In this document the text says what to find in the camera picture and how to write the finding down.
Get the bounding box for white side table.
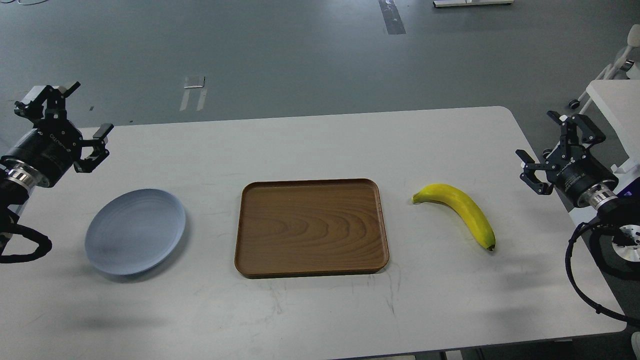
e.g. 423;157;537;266
586;79;640;174

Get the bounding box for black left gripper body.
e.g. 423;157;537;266
7;120;83;187

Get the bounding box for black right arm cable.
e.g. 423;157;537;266
565;220;640;328

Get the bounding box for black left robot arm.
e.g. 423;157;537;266
0;81;114;264

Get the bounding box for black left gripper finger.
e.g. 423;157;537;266
74;123;115;174
14;82;82;124

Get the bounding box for white rolling cart frame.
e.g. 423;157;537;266
567;23;640;114

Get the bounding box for yellow banana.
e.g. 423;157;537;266
411;183;497;252

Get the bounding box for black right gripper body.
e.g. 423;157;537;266
546;146;619;197

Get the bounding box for white base at top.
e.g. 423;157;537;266
432;0;515;9

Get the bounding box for brown wooden tray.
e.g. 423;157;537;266
234;178;390;279

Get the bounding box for blue-grey round plate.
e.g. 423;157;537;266
84;188;186;276

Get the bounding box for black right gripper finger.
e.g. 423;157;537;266
515;149;556;195
546;111;607;156

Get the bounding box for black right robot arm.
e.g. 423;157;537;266
515;111;639;248

